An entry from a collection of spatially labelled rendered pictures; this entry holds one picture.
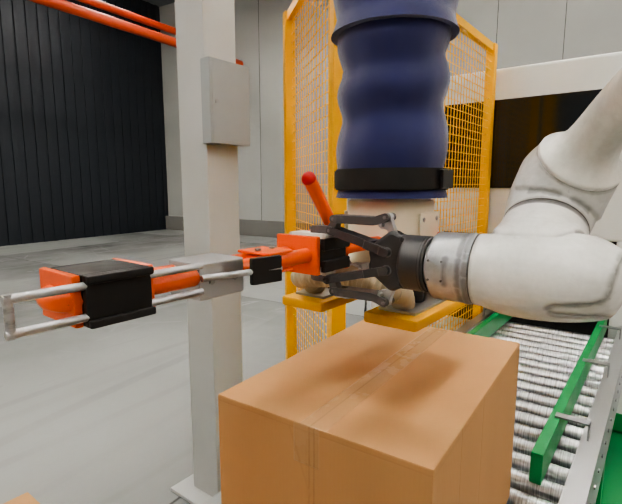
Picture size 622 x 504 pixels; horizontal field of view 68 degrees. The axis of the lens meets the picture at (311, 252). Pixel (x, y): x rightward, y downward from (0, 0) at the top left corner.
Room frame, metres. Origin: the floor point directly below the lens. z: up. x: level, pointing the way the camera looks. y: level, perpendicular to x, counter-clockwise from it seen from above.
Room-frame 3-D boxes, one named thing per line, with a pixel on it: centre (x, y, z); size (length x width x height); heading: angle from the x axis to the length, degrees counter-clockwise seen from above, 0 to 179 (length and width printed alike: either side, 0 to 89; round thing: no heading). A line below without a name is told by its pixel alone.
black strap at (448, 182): (0.93, -0.16, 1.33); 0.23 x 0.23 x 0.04
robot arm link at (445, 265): (0.59, -0.19, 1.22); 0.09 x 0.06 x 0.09; 144
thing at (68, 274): (0.47, 0.22, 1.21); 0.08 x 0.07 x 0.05; 141
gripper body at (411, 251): (0.63, -0.13, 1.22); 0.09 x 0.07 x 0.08; 54
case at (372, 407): (0.92, -0.16, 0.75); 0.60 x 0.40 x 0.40; 146
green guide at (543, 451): (1.71, -1.09, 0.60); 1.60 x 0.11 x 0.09; 143
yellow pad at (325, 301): (0.99, -0.09, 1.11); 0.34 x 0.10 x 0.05; 141
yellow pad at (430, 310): (0.87, -0.23, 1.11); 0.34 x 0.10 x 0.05; 141
